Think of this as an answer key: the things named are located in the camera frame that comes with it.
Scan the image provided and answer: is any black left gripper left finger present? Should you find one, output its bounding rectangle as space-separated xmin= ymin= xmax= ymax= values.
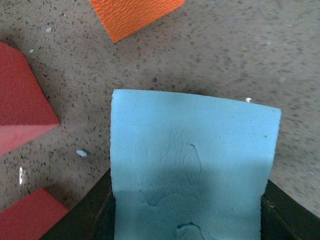
xmin=41 ymin=169 xmax=116 ymax=240

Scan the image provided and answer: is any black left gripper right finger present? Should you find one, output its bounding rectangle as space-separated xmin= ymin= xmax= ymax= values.
xmin=260 ymin=180 xmax=320 ymax=240

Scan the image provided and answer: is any light blue block with dent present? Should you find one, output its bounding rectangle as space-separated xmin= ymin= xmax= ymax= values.
xmin=110 ymin=89 xmax=282 ymax=240

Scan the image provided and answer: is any red foam block front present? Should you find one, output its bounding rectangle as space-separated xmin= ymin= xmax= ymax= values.
xmin=0 ymin=188 xmax=69 ymax=240

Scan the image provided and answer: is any red foam block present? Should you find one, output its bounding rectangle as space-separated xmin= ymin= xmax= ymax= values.
xmin=0 ymin=43 xmax=60 ymax=156
xmin=0 ymin=188 xmax=69 ymax=240

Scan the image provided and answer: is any red foam block rear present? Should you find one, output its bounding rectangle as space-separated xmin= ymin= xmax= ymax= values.
xmin=0 ymin=43 xmax=60 ymax=156

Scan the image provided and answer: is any orange foam block left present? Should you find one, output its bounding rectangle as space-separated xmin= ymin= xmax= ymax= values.
xmin=90 ymin=0 xmax=185 ymax=43

